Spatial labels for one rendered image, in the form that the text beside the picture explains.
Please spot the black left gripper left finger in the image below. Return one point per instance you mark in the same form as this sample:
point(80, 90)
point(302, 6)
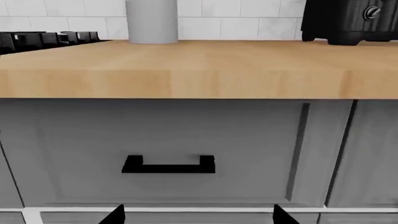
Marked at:
point(115, 217)

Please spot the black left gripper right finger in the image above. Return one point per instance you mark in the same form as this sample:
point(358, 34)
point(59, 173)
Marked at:
point(282, 217)

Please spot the grey lower drawer front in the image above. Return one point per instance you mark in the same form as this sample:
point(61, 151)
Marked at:
point(186, 218)

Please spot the grey drawer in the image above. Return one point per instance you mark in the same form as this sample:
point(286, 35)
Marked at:
point(161, 140)
point(186, 218)

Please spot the grey cabinet door panel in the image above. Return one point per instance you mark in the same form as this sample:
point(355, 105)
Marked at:
point(367, 154)

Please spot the wooden countertop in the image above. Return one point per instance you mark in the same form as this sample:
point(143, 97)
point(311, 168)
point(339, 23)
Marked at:
point(199, 70)

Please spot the grey cylindrical canister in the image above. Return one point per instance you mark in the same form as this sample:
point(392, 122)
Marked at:
point(152, 21)

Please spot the black countertop appliance with knob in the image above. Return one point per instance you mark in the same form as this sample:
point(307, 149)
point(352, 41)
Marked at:
point(348, 21)

